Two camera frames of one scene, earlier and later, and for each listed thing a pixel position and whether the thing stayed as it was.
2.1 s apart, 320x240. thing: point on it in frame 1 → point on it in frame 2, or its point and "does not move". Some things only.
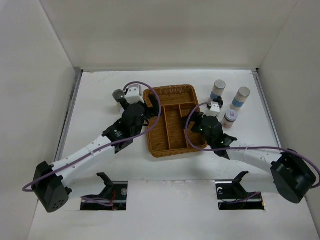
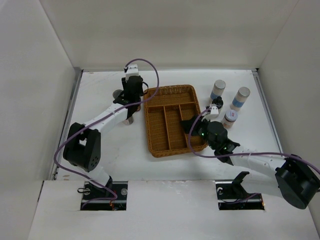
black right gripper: x=197 y=117 does not move
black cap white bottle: x=220 y=101 does not move
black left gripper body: x=137 y=132 → x=139 y=99
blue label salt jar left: x=218 y=89 does not move
